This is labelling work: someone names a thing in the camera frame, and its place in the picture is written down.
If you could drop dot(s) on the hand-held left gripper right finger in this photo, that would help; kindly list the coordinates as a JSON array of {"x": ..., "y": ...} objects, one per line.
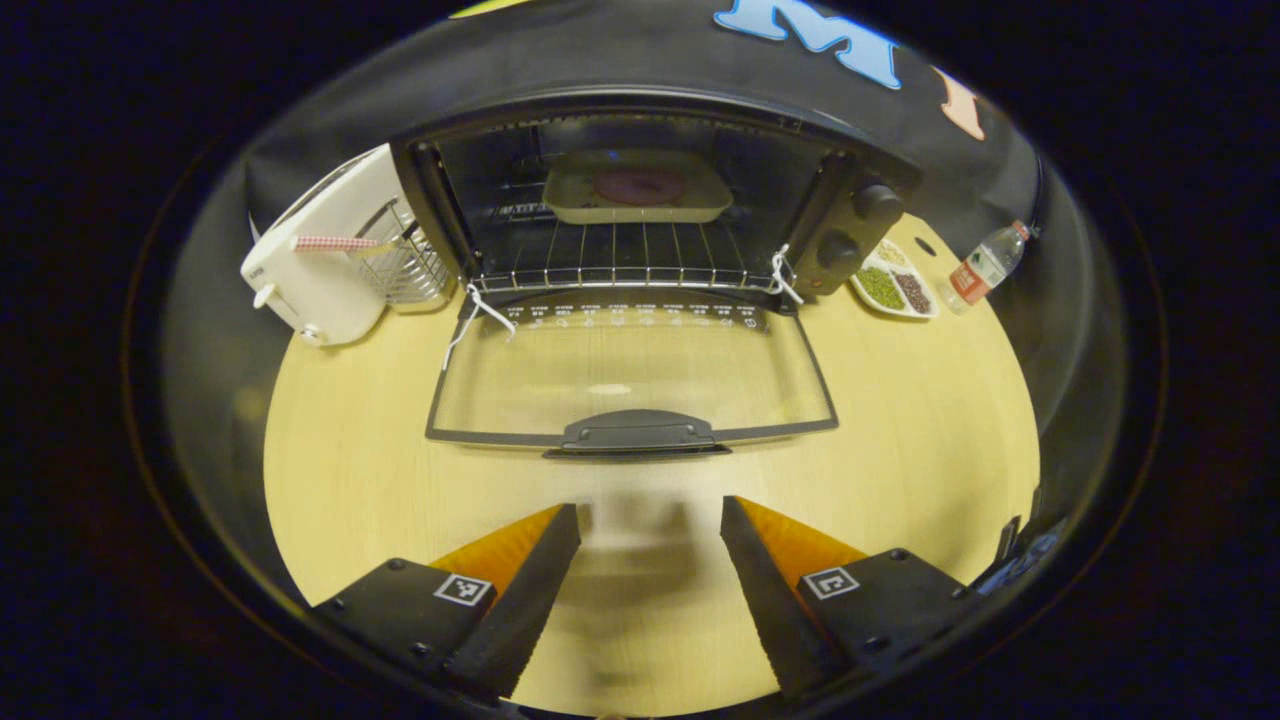
[{"x": 780, "y": 610}]

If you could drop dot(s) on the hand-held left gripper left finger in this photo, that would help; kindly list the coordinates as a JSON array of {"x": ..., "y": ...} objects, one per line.
[{"x": 510, "y": 610}]

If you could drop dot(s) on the black electric oven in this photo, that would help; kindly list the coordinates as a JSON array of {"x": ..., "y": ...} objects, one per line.
[{"x": 850, "y": 215}]

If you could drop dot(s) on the beige food plate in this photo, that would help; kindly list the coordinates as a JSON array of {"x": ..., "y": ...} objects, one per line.
[{"x": 570, "y": 205}]

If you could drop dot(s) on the pink round meat slice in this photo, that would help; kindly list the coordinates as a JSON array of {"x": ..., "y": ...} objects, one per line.
[{"x": 640, "y": 187}]

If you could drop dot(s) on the metal oven rack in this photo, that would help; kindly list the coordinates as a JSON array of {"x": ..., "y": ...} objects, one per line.
[{"x": 620, "y": 262}]

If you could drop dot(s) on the clear plastic water bottle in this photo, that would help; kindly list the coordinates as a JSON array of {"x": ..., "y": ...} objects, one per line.
[{"x": 985, "y": 268}]

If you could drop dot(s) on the divided plate with beans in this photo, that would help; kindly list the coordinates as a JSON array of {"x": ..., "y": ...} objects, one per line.
[{"x": 895, "y": 290}]

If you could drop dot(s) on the white toaster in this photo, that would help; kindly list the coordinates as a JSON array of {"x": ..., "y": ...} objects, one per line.
[{"x": 320, "y": 290}]

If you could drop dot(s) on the black backdrop cloth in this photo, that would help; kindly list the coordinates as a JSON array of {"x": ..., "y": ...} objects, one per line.
[{"x": 600, "y": 55}]

